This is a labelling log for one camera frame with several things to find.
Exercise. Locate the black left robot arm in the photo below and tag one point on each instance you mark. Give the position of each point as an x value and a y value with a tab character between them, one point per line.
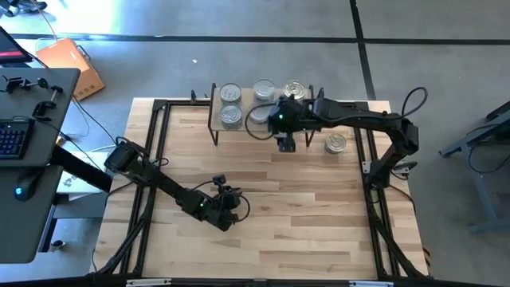
159	183

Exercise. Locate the black computer mouse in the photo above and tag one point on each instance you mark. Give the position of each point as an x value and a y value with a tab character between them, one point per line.
26	188

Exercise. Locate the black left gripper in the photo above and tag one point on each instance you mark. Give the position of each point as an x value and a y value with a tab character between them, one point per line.
217	207

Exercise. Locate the black spring clamp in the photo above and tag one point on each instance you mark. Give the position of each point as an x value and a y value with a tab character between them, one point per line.
193	96
320	95

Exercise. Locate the orange equipment case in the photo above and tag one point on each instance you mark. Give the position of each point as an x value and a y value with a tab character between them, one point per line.
67	64

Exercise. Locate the blue Wild Planet can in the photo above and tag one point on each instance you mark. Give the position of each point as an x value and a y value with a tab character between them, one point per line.
335	142
295	88

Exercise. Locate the black laptop screen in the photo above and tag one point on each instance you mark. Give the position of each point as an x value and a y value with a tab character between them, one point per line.
10	48

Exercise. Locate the silver metal bracket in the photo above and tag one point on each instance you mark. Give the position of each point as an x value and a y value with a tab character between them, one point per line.
370	284
147	282

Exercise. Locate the black keyboard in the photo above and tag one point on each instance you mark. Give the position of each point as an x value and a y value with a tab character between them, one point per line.
14	139

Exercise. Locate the person's shoe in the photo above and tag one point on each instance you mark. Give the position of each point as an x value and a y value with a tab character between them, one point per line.
28	6

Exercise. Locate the black desk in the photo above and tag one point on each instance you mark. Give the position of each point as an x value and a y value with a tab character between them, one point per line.
24	223

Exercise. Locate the black desk clamp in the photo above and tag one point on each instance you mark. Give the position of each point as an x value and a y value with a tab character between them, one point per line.
20	83
44	107

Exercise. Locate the white box with logo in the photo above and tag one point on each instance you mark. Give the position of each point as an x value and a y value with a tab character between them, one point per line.
73	184

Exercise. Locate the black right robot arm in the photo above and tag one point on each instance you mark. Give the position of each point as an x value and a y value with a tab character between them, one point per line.
358	115

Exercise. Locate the grey metal stand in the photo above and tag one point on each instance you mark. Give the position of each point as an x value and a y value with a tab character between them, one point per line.
474	141

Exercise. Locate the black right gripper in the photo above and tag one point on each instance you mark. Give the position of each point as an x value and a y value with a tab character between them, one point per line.
285	115

